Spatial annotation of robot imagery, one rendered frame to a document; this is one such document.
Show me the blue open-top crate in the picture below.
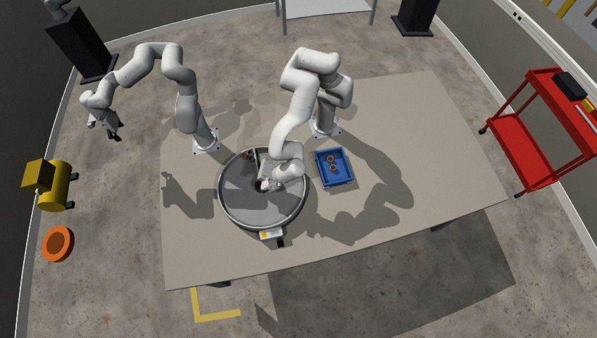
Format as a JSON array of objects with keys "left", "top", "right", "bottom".
[{"left": 314, "top": 146, "right": 353, "bottom": 187}]

